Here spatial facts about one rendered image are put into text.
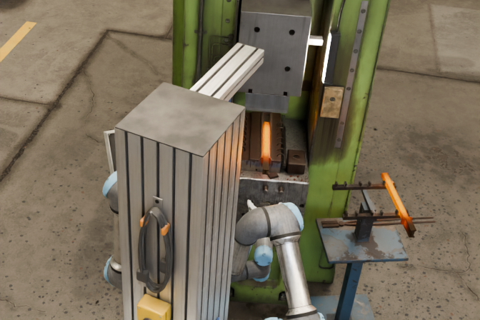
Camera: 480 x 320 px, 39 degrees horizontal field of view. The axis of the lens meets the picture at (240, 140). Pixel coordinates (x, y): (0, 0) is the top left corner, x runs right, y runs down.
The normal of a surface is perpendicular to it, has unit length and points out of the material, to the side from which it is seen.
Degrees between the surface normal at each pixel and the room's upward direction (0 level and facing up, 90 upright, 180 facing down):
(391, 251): 0
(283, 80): 90
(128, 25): 0
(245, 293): 90
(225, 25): 90
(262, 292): 90
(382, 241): 0
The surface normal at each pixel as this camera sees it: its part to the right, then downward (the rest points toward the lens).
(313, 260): -0.04, 0.58
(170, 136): 0.07, -0.81
